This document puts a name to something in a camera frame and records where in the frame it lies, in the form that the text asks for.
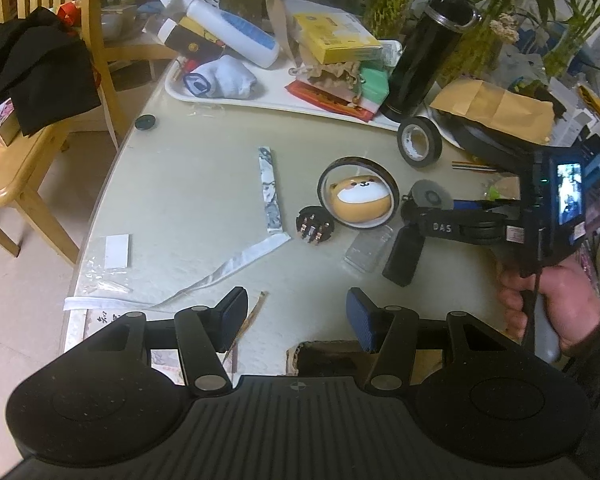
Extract brown envelope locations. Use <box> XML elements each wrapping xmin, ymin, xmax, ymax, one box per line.
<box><xmin>426</xmin><ymin>77</ymin><xmax>557</xmax><ymax>147</ymax></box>

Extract bamboo plant vase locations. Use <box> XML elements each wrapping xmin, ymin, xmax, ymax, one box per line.
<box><xmin>525</xmin><ymin>0</ymin><xmax>600</xmax><ymax>78</ymax></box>

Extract black cloth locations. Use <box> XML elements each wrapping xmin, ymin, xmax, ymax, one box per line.
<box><xmin>0</xmin><ymin>6</ymin><xmax>104</xmax><ymax>137</ymax></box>

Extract red bag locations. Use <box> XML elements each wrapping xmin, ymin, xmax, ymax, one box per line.
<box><xmin>54</xmin><ymin>2</ymin><xmax>89</xmax><ymax>27</ymax></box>

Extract green white wipes pack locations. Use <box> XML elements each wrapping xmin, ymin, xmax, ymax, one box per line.
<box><xmin>484</xmin><ymin>179</ymin><xmax>522</xmax><ymax>202</ymax></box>

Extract clear plastic wrap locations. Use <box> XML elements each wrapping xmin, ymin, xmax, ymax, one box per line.
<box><xmin>79</xmin><ymin>255</ymin><xmax>132</xmax><ymax>297</ymax></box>

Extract marbled paper strip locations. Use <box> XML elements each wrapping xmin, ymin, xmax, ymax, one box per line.
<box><xmin>257</xmin><ymin>145</ymin><xmax>292</xmax><ymax>236</ymax></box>

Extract person's right hand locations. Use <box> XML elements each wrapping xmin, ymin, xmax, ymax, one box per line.
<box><xmin>497</xmin><ymin>255</ymin><xmax>600</xmax><ymax>357</ymax></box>

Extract black yellow box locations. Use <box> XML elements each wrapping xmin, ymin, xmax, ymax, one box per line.
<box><xmin>159</xmin><ymin>16</ymin><xmax>227</xmax><ymax>60</ymax></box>

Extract glass vase with dried flowers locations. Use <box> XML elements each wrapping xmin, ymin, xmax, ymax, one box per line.
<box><xmin>450</xmin><ymin>10</ymin><xmax>521</xmax><ymax>86</ymax></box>

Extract white rolled socks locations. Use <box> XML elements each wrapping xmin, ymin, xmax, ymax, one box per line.
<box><xmin>182</xmin><ymin>54</ymin><xmax>259</xmax><ymax>102</ymax></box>

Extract white spray bottle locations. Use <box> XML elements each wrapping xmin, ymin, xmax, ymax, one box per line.
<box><xmin>159</xmin><ymin>0</ymin><xmax>282</xmax><ymax>69</ymax></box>

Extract white card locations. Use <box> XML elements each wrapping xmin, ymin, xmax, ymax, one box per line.
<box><xmin>103</xmin><ymin>233</ymin><xmax>132</xmax><ymax>270</ymax></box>

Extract black round connector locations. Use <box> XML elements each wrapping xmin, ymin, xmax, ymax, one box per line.
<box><xmin>293</xmin><ymin>205</ymin><xmax>335</xmax><ymax>246</ymax></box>

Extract grey zip case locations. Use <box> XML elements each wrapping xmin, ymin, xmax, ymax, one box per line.
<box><xmin>446</xmin><ymin>114</ymin><xmax>543</xmax><ymax>172</ymax></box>

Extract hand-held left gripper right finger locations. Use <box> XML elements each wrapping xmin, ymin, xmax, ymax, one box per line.
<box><xmin>345</xmin><ymin>286</ymin><xmax>519</xmax><ymax>394</ymax></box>

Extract brown paper bag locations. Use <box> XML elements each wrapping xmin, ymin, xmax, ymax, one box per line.
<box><xmin>262</xmin><ymin>0</ymin><xmax>306</xmax><ymax>68</ymax></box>

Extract clear plastic case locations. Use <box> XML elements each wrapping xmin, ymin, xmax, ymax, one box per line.
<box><xmin>343</xmin><ymin>223</ymin><xmax>395</xmax><ymax>275</ymax></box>

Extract rainbow ribbon cable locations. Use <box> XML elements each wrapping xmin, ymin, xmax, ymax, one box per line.
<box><xmin>451</xmin><ymin>159</ymin><xmax>497</xmax><ymax>174</ymax></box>

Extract wooden stick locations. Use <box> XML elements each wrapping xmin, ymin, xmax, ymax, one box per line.
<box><xmin>224</xmin><ymin>290</ymin><xmax>269</xmax><ymax>362</ymax></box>

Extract cardboard box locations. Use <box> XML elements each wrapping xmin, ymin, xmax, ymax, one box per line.
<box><xmin>285</xmin><ymin>340</ymin><xmax>451</xmax><ymax>377</ymax></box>

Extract pink printed paper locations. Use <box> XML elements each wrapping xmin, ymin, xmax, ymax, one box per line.
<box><xmin>149</xmin><ymin>349</ymin><xmax>187</xmax><ymax>387</ymax></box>

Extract calligraphy paper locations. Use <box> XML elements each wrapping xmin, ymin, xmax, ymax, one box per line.
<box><xmin>81</xmin><ymin>309</ymin><xmax>127</xmax><ymax>342</ymax></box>

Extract brown crinkled paper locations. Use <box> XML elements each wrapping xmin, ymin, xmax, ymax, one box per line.
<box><xmin>292</xmin><ymin>57</ymin><xmax>367</xmax><ymax>106</ymax></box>

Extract black thermos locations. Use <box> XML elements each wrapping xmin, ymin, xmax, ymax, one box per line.
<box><xmin>381</xmin><ymin>0</ymin><xmax>483</xmax><ymax>122</ymax></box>

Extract orange shiba toy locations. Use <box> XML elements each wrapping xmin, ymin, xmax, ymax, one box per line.
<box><xmin>328</xmin><ymin>175</ymin><xmax>394</xmax><ymax>227</ymax></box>

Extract steel pot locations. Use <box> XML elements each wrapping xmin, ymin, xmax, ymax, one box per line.
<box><xmin>99</xmin><ymin>4</ymin><xmax>147</xmax><ymax>42</ymax></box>

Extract black tape roll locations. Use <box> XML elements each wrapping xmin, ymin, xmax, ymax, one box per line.
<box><xmin>396</xmin><ymin>116</ymin><xmax>444</xmax><ymax>169</ymax></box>

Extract red packet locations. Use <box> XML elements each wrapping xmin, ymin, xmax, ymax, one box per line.
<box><xmin>285</xmin><ymin>80</ymin><xmax>382</xmax><ymax>122</ymax></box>

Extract white printed box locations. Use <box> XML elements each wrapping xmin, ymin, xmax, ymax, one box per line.
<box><xmin>550</xmin><ymin>105</ymin><xmax>597</xmax><ymax>147</ymax></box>

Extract mint green box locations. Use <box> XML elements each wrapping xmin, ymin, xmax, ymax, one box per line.
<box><xmin>359</xmin><ymin>64</ymin><xmax>392</xmax><ymax>107</ymax></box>

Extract grey round disc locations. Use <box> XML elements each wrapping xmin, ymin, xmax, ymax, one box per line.
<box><xmin>411</xmin><ymin>179</ymin><xmax>454</xmax><ymax>209</ymax></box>

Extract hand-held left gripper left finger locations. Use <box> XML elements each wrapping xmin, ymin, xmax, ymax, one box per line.
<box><xmin>85</xmin><ymin>286</ymin><xmax>251</xmax><ymax>397</ymax></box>

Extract white tray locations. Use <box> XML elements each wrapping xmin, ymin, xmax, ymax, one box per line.
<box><xmin>164</xmin><ymin>40</ymin><xmax>407</xmax><ymax>133</ymax></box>

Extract wooden chair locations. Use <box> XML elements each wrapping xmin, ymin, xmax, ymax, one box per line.
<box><xmin>0</xmin><ymin>0</ymin><xmax>120</xmax><ymax>262</ymax></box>

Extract white plastic bag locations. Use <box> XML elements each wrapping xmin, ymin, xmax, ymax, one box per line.
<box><xmin>499</xmin><ymin>47</ymin><xmax>552</xmax><ymax>92</ymax></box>

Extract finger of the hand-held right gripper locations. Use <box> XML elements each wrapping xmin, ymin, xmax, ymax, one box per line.
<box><xmin>382</xmin><ymin>199</ymin><xmax>523</xmax><ymax>288</ymax></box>

